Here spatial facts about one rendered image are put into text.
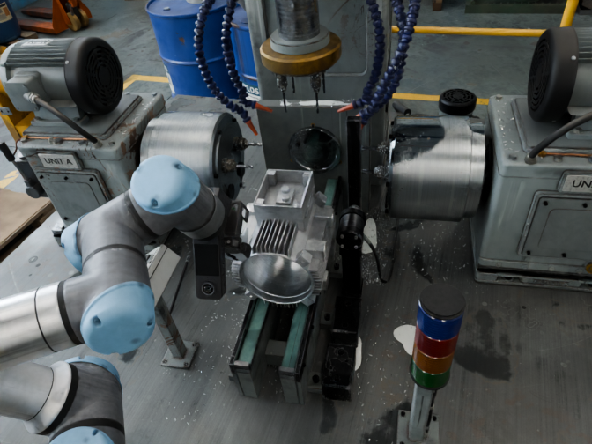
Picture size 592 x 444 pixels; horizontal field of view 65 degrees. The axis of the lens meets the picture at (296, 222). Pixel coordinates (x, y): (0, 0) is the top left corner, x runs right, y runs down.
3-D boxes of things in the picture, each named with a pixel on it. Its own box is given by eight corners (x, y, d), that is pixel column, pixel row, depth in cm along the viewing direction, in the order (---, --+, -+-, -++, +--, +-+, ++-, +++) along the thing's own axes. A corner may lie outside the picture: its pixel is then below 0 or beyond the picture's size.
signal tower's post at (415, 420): (397, 410, 94) (412, 274, 66) (439, 416, 93) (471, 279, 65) (395, 450, 89) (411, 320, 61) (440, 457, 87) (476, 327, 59)
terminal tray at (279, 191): (270, 194, 106) (266, 168, 101) (316, 196, 104) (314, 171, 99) (256, 230, 98) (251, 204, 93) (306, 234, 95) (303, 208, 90)
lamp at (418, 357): (412, 337, 75) (414, 321, 72) (451, 342, 74) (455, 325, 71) (411, 371, 71) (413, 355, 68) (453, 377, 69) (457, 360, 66)
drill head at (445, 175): (362, 175, 134) (362, 95, 117) (515, 181, 125) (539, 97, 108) (352, 235, 116) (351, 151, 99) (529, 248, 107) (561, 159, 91)
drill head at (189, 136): (151, 166, 148) (125, 93, 131) (262, 171, 140) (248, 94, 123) (114, 218, 130) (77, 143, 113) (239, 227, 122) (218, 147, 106)
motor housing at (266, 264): (262, 240, 117) (250, 180, 105) (337, 247, 113) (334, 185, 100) (239, 303, 103) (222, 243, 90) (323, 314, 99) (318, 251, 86)
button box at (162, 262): (163, 268, 102) (144, 254, 100) (181, 256, 98) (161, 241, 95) (127, 335, 90) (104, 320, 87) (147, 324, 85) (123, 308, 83)
